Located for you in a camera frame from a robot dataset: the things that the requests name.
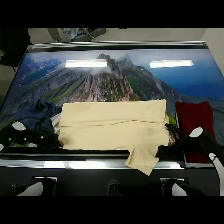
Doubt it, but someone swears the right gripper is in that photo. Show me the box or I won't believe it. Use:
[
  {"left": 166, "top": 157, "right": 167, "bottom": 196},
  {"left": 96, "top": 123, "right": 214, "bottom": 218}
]
[{"left": 155, "top": 143, "right": 183, "bottom": 162}]

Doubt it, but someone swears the cream T-shirt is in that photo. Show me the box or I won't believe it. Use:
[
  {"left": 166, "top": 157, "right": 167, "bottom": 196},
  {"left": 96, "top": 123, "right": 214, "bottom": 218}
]
[{"left": 57, "top": 99, "right": 171, "bottom": 177}]

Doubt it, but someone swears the red garment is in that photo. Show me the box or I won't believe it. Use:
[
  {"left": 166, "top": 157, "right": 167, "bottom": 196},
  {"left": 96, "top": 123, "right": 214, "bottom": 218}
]
[{"left": 175, "top": 101, "right": 217, "bottom": 164}]

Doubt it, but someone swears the heap of clothes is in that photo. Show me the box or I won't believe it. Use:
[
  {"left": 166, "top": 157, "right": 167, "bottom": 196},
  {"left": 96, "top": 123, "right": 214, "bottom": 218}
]
[{"left": 48, "top": 27, "right": 108, "bottom": 43}]

